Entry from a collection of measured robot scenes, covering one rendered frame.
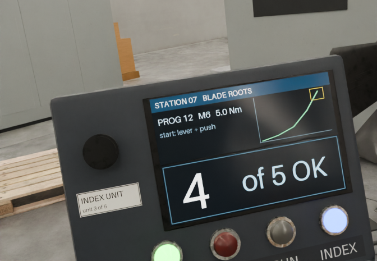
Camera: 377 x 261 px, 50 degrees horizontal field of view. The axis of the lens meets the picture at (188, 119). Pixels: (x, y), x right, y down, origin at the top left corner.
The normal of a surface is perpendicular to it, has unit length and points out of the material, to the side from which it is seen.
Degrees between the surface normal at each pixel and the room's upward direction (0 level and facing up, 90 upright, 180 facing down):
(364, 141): 53
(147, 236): 75
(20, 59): 90
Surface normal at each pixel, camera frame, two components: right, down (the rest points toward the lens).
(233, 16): -0.76, 0.26
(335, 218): 0.10, -0.08
